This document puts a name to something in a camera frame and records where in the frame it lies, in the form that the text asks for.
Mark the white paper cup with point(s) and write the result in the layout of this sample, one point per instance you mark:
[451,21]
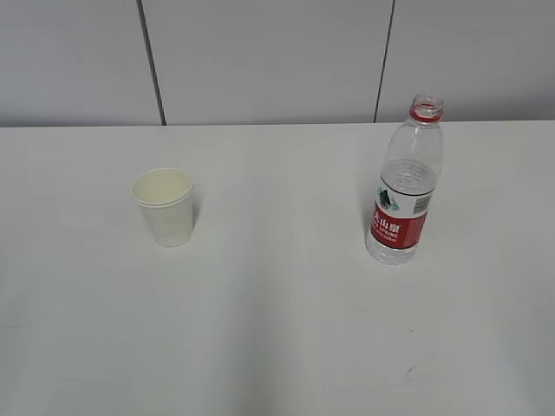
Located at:
[165,199]

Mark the clear water bottle red label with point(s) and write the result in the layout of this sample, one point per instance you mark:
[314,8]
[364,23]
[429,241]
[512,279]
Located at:
[408,177]

